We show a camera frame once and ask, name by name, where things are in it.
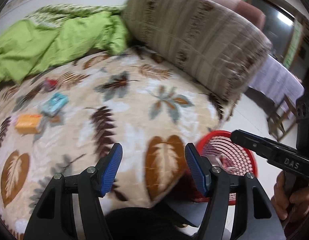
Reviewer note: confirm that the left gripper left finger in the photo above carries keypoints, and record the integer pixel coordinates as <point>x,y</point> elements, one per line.
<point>53,216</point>

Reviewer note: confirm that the orange ointment box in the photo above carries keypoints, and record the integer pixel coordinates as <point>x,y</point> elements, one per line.
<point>29,124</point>

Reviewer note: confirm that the teal tissue pack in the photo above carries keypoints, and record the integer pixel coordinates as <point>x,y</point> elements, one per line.
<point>53,105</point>

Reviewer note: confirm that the red mesh trash basket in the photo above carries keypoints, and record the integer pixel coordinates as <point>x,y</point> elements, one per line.
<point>221,152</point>

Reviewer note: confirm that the person's right hand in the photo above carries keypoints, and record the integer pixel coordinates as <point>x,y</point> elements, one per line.
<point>299,199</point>

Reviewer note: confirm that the wooden chair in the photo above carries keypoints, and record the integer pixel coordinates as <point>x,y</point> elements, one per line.
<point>275,121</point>

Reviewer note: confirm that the table with lavender cloth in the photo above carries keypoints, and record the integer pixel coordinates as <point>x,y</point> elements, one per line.
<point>274,81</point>

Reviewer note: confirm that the leaf pattern bed blanket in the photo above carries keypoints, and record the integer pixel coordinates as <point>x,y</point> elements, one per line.
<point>138,99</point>

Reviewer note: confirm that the small purple ball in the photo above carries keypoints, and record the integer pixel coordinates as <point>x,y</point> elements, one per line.
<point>14,119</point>

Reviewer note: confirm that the red purple candy wrapper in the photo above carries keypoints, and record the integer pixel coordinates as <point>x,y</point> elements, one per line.
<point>50,84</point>

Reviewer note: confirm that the striped beige bolster pillow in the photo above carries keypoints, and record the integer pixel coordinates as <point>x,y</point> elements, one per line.
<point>211,43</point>

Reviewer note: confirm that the pink headboard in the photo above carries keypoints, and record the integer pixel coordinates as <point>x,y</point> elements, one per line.
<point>246,10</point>

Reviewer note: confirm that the green quilt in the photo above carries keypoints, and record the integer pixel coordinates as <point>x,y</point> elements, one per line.
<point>58,34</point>

